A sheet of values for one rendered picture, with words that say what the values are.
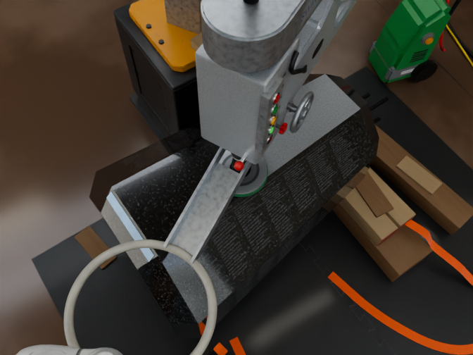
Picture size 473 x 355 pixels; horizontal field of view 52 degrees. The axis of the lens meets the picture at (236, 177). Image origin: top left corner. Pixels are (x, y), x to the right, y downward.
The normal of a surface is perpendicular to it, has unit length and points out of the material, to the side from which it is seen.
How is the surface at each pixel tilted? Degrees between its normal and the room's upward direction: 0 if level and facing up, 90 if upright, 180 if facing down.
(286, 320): 0
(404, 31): 72
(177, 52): 0
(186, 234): 16
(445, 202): 0
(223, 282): 45
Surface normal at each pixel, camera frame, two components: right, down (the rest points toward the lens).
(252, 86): -0.50, 0.76
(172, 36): 0.02, -0.47
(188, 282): 0.46, 0.16
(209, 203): -0.11, -0.23
